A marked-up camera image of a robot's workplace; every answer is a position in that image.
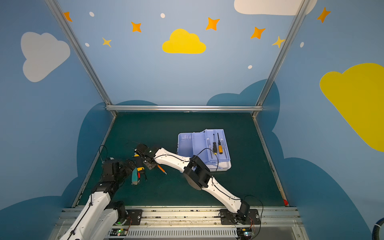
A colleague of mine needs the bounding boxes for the black yellow handle tool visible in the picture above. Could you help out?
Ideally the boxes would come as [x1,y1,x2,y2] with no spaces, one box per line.
[134,154,145,174]

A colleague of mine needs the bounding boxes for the right aluminium frame post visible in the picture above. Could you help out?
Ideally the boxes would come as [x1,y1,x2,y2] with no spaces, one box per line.
[252,0,311,120]

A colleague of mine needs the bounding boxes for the amber handle screwdriver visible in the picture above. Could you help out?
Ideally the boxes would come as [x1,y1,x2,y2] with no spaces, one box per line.
[217,134,224,155]

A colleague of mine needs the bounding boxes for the right controller board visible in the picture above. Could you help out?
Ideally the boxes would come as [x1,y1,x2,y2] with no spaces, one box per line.
[237,228,255,240]

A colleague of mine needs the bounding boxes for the black yellow screwdriver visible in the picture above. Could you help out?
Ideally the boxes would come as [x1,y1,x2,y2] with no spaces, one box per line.
[213,134,218,155]

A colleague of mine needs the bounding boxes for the left controller board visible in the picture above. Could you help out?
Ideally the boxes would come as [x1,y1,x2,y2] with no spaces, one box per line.
[110,229,129,237]

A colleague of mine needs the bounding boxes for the teal utility knife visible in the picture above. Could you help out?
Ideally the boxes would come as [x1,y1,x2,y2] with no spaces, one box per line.
[131,168,141,186]

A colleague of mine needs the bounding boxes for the controller board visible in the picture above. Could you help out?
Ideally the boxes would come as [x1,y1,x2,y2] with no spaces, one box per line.
[110,229,129,237]
[237,228,255,240]

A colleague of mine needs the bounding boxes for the white purple tool box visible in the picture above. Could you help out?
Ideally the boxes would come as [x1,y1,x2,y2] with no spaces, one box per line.
[177,129,232,172]

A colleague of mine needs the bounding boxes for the aluminium frame post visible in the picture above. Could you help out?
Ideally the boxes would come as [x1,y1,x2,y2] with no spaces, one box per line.
[252,0,311,120]
[45,0,113,107]

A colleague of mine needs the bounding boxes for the aluminium frame crossbar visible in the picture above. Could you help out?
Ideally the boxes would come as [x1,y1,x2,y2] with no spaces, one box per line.
[106,105,263,112]

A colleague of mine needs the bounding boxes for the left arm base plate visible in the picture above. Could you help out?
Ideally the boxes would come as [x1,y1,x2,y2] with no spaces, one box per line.
[114,209,143,226]

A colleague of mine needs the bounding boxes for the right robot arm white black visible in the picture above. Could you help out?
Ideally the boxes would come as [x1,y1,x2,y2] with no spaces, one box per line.
[135,144,250,225]

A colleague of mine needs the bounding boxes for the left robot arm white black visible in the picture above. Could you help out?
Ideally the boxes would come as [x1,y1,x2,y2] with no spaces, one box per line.
[61,158,136,240]

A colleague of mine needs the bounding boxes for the left aluminium frame post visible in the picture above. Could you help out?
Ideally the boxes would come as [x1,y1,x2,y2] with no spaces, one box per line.
[45,0,113,107]

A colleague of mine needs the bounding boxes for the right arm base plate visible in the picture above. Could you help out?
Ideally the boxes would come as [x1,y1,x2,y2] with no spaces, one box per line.
[219,209,261,225]

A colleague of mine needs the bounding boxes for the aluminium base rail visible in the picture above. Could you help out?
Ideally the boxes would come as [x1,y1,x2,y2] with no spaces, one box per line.
[47,205,310,240]

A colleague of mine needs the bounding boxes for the orange pencil tool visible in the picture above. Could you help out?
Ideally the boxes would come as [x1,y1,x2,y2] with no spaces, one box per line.
[157,165,167,175]

